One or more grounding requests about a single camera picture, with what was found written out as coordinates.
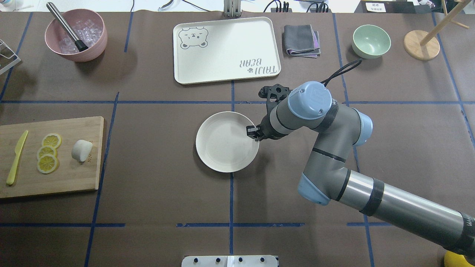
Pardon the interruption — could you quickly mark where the white pillar mount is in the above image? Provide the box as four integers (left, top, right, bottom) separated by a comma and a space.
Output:
181, 255, 279, 267

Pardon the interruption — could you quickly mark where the cream bear tray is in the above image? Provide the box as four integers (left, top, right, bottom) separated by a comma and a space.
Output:
173, 17, 281, 85

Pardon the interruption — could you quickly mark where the lemon slice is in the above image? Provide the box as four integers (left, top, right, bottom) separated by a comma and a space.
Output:
37, 154, 59, 174
41, 133, 62, 149
37, 145, 57, 160

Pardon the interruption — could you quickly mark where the bamboo cutting board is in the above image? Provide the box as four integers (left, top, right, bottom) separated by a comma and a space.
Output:
0, 116, 105, 199

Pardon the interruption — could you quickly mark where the folded grey cloth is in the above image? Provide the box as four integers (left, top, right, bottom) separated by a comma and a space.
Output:
283, 25, 321, 59

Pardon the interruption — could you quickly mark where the steel muddler black tip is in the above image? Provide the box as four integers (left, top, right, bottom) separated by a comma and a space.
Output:
46, 2, 89, 52

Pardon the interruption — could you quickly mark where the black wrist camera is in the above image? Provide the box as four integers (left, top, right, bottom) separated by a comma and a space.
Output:
258, 83, 291, 113

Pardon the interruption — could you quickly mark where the green bowl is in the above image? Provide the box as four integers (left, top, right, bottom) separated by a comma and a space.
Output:
351, 25, 392, 59

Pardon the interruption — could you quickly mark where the yellow plastic knife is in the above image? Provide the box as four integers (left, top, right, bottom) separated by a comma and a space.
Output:
6, 130, 29, 186

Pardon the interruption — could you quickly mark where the pink bowl with ice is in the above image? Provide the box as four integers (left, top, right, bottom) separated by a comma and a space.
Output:
45, 9, 108, 62

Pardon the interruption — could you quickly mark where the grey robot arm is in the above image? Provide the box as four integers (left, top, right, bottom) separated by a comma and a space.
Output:
246, 81, 474, 264

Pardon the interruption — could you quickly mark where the aluminium frame post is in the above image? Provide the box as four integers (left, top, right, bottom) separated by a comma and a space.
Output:
223, 0, 242, 17

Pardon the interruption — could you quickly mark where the wooden mug stand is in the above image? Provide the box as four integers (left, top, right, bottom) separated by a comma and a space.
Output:
403, 0, 473, 61

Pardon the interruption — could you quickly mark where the cream plate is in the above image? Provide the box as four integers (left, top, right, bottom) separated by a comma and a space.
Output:
196, 111, 260, 173

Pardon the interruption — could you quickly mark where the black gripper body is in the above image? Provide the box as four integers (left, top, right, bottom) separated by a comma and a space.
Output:
246, 125, 268, 142

